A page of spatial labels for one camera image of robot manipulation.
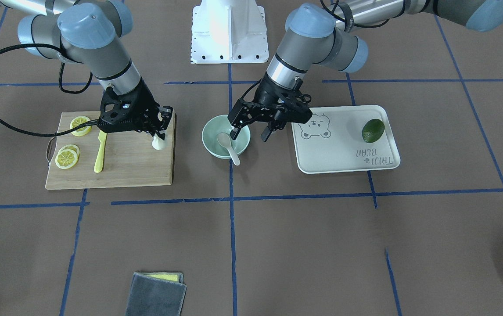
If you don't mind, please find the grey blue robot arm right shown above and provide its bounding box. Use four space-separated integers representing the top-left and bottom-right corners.
0 0 173 150

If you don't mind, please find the bamboo cutting board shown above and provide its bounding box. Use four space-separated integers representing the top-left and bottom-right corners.
45 116 176 190

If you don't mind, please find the white bear tray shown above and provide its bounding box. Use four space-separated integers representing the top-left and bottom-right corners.
292 105 401 174

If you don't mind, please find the lemon slice top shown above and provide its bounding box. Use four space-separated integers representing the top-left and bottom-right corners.
70 116 92 136

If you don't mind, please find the light green bowl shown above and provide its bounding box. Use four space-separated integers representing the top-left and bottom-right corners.
201 115 250 159

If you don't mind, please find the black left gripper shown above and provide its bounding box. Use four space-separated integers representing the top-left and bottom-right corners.
228 74 313 142

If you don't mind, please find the lemon slice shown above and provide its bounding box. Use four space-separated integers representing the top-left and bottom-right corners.
70 116 92 136
58 144 81 156
55 149 79 169

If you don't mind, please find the lemon slice front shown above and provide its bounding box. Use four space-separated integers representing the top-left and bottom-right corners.
55 149 79 169

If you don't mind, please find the yellow sponge cloth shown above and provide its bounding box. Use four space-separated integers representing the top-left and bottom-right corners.
145 272 183 283

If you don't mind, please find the white ceramic spoon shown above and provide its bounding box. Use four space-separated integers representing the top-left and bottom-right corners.
216 133 240 166

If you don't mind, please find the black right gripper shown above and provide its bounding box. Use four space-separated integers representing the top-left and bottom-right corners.
98 79 173 141

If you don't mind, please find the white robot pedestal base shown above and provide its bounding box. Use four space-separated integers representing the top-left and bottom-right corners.
190 0 269 64

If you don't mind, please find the yellow plastic knife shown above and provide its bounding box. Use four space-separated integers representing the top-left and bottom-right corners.
93 130 107 173

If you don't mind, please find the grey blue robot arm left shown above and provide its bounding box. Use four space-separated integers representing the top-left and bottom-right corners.
227 0 503 141

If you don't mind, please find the lemon slice behind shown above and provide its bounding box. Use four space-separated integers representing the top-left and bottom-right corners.
58 144 81 156

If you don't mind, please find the grey folded cloth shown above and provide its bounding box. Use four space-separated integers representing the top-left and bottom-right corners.
125 272 187 316

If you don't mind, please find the green avocado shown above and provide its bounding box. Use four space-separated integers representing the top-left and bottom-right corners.
361 118 385 144

